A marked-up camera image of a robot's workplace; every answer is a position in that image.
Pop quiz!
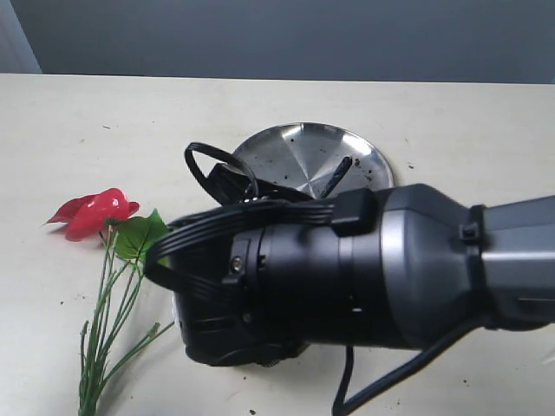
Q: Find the round steel plate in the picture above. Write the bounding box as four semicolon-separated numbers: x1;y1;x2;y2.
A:
233;122;395;198

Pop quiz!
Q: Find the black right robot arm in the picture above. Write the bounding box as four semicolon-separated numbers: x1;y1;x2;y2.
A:
144;185;554;367

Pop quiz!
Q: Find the artificial red anthurium plant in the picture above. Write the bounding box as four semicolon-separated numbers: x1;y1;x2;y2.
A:
47;187;173;415

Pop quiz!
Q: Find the black camera cable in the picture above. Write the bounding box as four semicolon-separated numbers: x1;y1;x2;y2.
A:
184;141;473;416

